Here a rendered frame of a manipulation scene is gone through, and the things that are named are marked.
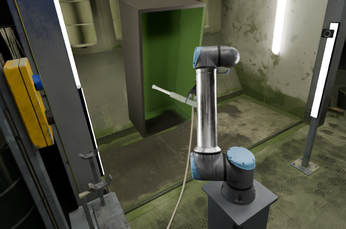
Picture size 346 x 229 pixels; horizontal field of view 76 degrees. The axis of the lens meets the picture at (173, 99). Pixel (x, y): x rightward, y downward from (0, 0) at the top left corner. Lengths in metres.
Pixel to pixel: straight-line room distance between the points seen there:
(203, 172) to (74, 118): 0.76
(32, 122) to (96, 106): 2.27
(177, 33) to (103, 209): 1.68
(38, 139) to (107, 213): 0.55
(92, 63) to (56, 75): 1.92
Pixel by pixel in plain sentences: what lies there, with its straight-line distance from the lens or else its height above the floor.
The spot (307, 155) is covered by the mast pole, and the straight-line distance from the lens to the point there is 2.65.
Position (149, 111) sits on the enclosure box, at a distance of 2.52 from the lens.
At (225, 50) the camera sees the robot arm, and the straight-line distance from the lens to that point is 1.23.
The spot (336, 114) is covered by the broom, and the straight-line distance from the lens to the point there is 3.89.
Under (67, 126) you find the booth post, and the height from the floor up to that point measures 1.08.
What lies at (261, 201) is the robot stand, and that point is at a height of 0.64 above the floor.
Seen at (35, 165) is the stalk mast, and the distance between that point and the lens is 0.86.
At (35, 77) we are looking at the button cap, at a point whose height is 1.50.
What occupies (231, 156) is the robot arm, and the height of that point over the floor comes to 0.91.
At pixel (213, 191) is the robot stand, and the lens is 1.42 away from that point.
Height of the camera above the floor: 1.68
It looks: 24 degrees down
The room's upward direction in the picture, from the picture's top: 4 degrees counter-clockwise
